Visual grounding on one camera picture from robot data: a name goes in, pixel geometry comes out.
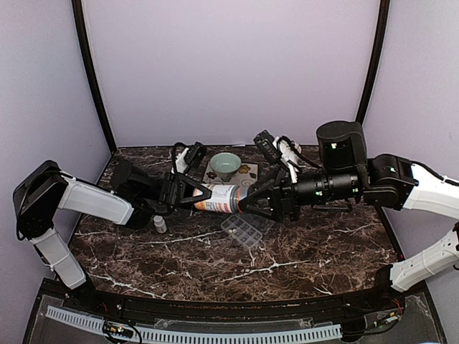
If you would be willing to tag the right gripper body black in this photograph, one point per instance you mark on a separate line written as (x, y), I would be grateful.
(289, 205)

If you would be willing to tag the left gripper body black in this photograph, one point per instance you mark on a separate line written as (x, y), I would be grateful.
(166, 192)

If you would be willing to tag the small white pill bottle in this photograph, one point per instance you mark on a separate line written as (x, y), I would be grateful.
(159, 224)

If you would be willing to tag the clear plastic pill organizer box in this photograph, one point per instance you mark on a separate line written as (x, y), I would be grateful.
(250, 228)

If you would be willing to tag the orange pill bottle grey cap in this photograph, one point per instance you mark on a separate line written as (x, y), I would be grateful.
(219, 202)

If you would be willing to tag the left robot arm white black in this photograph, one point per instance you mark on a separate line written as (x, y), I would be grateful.
(134, 199)

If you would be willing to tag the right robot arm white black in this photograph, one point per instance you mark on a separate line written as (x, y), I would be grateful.
(387, 181)

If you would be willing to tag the square floral ceramic plate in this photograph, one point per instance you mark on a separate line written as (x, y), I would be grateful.
(246, 175)

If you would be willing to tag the green ceramic bowl on plate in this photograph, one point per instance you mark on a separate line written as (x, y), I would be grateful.
(225, 165)

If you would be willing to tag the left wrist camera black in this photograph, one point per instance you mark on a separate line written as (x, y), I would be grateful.
(195, 155)

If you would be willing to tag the black front table rail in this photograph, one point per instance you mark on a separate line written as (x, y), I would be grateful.
(345, 307)

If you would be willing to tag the white slotted cable duct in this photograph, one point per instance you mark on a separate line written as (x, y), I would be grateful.
(176, 332)

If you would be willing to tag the left black frame post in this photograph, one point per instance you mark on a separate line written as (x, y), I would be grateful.
(87, 59)

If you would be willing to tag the black frame post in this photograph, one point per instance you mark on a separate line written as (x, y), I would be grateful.
(87, 59)
(377, 47)

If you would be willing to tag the right black frame post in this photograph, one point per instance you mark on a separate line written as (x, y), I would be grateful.
(377, 47)

